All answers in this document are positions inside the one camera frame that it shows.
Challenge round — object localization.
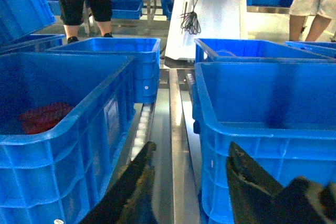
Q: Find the person in white shorts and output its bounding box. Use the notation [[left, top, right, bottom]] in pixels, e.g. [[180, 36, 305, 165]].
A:
[[289, 0, 335, 42]]

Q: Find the blue crate with red item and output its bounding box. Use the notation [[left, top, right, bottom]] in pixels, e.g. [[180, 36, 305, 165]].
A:
[[1, 52, 135, 223]]

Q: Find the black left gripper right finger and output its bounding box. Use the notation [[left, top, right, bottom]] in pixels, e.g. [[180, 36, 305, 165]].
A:
[[226, 142, 335, 223]]

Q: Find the black coiled cable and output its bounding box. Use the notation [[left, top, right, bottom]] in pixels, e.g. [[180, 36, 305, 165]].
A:
[[177, 0, 209, 35]]

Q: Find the red item in crate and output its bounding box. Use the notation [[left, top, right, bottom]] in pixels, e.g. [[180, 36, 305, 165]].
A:
[[18, 102, 74, 135]]

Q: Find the blue crate far right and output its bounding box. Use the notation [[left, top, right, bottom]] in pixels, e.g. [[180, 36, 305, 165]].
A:
[[285, 41, 335, 58]]

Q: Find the blue crate back right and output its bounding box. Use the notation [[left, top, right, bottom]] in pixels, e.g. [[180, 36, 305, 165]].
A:
[[194, 38, 335, 63]]

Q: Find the tilted blue crate far left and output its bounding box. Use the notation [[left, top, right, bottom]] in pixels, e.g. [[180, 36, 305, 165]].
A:
[[1, 0, 56, 46]]

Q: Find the blue crate back left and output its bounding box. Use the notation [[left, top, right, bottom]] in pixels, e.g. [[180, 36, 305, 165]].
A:
[[48, 38, 161, 103]]

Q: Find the person in black pants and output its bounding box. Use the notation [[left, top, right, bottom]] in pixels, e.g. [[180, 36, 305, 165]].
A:
[[53, 0, 114, 44]]

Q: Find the large blue plastic crate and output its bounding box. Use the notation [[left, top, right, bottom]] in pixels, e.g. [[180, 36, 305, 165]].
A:
[[193, 62, 335, 223]]

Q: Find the metal roller shelf surface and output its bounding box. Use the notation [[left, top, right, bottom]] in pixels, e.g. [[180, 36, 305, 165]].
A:
[[117, 68, 202, 223]]

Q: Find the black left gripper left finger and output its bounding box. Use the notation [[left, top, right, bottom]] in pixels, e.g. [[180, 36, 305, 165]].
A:
[[81, 142, 158, 224]]

